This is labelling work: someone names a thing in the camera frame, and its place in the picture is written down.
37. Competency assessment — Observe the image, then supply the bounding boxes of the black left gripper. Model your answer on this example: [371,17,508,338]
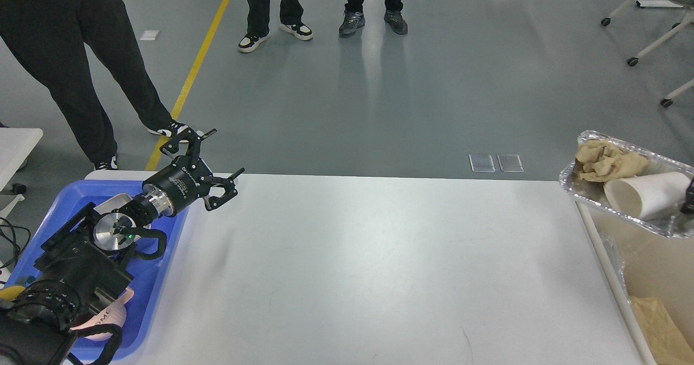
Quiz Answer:
[142,127,246,217]

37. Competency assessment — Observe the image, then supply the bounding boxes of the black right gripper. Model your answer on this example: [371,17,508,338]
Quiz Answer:
[679,179,694,215]

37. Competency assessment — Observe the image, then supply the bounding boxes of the aluminium foil tray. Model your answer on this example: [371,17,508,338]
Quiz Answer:
[558,130,692,239]

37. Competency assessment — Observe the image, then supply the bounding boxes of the cream cup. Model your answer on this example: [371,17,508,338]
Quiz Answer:
[604,172,691,221]

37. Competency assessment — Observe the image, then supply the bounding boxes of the stainless steel tray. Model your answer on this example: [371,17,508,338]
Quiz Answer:
[91,194,132,219]

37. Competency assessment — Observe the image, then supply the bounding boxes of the brown paper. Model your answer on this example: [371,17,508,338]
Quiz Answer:
[575,139,649,183]
[628,296,693,364]

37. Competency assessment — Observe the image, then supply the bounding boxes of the pink ribbed mug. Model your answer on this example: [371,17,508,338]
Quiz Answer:
[70,287,136,331]

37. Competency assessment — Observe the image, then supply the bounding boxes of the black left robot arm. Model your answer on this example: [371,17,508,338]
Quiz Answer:
[2,128,243,364]

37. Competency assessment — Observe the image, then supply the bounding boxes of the cream plastic bin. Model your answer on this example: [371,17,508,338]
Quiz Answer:
[577,203,693,364]

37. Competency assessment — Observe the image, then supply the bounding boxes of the blue plastic bin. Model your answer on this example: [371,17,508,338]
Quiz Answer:
[6,180,188,362]

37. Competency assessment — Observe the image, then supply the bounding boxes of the brown paper in bin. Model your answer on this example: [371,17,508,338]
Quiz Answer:
[628,296,693,364]

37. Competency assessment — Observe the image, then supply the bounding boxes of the clear floor plate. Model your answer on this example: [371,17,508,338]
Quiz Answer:
[468,154,496,173]
[497,154,524,173]

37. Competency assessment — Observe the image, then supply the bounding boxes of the white side table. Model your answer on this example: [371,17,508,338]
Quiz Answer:
[1,127,44,189]

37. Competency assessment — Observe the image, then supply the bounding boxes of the person with black-white sneakers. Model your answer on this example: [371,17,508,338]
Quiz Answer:
[237,0,314,54]

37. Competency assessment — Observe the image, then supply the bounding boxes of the white rolling chair base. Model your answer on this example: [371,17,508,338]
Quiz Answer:
[601,0,694,108]

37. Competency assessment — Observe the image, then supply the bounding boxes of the dark teal mug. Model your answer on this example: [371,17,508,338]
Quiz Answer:
[0,285,25,302]

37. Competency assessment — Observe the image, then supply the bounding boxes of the person with grey sneakers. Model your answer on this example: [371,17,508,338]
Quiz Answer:
[339,0,409,36]

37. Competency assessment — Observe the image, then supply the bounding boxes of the black cables on floor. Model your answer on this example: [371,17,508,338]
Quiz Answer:
[0,217,32,271]

